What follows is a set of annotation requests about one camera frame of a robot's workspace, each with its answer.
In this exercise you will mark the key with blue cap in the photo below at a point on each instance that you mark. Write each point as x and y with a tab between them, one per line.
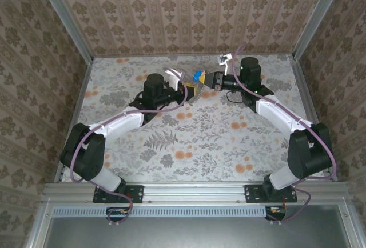
197	76

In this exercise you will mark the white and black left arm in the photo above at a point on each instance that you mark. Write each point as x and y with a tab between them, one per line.
83	153

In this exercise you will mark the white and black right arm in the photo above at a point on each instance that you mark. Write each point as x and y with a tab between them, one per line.
308	151

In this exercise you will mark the floral table cover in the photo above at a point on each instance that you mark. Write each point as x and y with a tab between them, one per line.
200	133

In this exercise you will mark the black connector box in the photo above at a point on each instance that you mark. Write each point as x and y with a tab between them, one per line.
117	212

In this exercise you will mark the grey metal panel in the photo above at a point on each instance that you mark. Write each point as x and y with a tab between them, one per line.
186	233

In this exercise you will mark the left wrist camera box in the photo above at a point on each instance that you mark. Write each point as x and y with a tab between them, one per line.
174	78

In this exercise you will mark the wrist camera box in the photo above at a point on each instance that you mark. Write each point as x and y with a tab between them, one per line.
174	78
224	59

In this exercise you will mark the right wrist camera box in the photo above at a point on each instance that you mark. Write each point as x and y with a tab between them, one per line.
224	59

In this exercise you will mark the aluminium back rail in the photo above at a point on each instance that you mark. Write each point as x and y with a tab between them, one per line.
143	56

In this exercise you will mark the aluminium side rail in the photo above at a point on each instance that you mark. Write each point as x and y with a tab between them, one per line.
311	102
77	111

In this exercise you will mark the aluminium corner post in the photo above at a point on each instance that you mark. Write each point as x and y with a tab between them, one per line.
65	19
317	13

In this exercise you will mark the aluminium mounting rail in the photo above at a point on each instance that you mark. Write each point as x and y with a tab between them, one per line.
194	191

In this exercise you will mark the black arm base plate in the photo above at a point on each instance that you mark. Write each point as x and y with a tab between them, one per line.
253	193
134	193

